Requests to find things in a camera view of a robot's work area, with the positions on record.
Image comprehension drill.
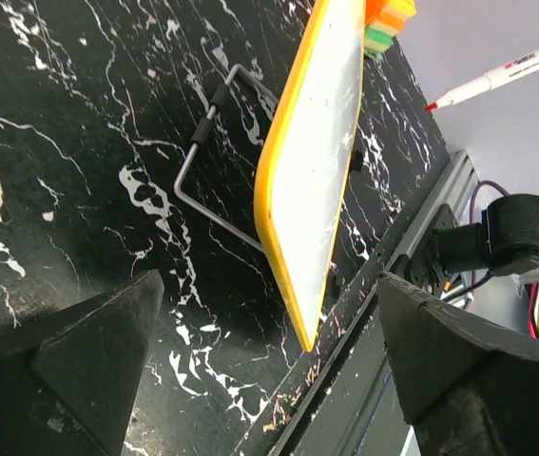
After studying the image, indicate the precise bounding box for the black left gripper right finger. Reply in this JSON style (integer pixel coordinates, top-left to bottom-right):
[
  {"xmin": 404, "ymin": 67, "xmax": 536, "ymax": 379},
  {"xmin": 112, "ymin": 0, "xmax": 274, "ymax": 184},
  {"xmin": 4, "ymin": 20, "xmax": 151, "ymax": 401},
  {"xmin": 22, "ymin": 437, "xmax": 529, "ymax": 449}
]
[{"xmin": 377, "ymin": 273, "xmax": 539, "ymax": 455}]

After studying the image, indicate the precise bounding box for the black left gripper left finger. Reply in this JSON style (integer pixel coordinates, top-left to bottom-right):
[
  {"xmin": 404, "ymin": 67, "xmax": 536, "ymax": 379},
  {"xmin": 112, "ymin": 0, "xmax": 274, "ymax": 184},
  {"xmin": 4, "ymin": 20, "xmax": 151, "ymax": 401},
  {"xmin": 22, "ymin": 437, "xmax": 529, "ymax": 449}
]
[{"xmin": 0, "ymin": 271, "xmax": 164, "ymax": 455}]

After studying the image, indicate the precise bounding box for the yellow framed whiteboard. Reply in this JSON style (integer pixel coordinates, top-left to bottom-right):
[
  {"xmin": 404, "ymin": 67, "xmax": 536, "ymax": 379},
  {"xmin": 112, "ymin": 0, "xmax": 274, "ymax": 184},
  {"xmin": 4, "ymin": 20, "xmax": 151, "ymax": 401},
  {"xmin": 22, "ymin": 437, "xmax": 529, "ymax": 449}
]
[{"xmin": 253, "ymin": 1, "xmax": 365, "ymax": 352}]

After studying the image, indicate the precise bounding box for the red capped white marker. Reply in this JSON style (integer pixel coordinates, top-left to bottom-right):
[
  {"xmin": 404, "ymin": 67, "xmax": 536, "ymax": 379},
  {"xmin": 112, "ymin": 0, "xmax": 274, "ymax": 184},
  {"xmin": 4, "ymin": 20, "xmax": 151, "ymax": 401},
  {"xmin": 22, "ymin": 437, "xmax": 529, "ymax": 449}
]
[{"xmin": 425, "ymin": 48, "xmax": 539, "ymax": 111}]

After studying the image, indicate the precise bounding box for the orange sponge pack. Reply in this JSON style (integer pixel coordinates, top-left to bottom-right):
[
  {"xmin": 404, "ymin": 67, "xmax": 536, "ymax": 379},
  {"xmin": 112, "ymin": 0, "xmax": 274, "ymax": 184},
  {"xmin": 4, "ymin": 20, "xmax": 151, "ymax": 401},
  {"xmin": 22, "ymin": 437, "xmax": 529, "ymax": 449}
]
[{"xmin": 364, "ymin": 0, "xmax": 416, "ymax": 61}]

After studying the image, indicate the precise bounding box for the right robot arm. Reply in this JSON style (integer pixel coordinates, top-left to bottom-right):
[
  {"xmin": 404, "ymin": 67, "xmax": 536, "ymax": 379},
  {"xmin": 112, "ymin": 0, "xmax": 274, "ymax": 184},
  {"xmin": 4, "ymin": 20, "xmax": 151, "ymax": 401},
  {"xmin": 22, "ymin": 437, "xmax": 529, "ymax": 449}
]
[{"xmin": 395, "ymin": 194, "xmax": 539, "ymax": 296}]

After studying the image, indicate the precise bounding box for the metal whiteboard stand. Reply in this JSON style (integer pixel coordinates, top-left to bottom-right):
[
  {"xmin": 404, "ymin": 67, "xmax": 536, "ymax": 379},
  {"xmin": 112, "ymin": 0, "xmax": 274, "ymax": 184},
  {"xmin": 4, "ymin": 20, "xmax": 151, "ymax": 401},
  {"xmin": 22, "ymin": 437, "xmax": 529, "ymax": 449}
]
[{"xmin": 172, "ymin": 64, "xmax": 278, "ymax": 251}]

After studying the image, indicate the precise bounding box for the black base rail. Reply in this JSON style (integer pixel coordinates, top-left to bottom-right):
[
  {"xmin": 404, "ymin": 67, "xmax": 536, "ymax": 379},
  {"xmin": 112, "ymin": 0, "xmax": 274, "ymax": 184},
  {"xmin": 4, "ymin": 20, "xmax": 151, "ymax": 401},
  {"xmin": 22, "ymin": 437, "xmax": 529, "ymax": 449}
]
[{"xmin": 234, "ymin": 202, "xmax": 451, "ymax": 455}]

